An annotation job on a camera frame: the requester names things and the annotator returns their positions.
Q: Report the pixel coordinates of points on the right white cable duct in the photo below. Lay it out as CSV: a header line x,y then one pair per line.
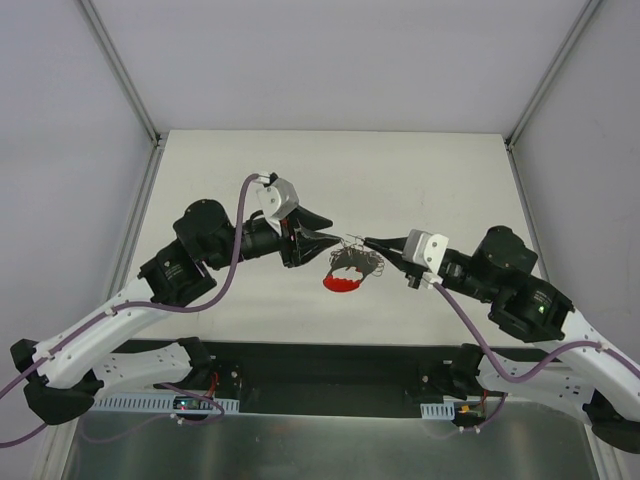
x,y
444,411

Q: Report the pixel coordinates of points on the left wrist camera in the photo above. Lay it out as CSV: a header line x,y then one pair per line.
x,y
277,198

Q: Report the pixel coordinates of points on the left aluminium frame post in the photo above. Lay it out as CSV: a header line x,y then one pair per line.
x,y
105,43

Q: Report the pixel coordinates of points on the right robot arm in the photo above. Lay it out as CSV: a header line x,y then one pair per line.
x,y
582,374

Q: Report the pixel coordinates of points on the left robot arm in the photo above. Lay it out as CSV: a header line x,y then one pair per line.
x,y
67,374

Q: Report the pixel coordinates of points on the aluminium frame post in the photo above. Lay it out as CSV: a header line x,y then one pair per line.
x,y
565,49
105,43

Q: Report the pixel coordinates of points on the left white cable duct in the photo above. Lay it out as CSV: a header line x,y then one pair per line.
x,y
154,403

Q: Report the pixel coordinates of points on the right aluminium frame post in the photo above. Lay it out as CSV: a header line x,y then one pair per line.
x,y
565,49

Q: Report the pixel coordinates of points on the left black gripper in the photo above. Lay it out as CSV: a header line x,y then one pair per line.
x,y
290,245

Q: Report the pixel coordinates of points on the white cable duct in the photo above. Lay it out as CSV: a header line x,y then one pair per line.
x,y
444,411
154,403

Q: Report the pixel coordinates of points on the red handled key organizer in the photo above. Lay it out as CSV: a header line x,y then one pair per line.
x,y
351,264

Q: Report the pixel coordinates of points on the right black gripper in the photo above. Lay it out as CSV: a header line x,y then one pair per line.
x,y
412,265

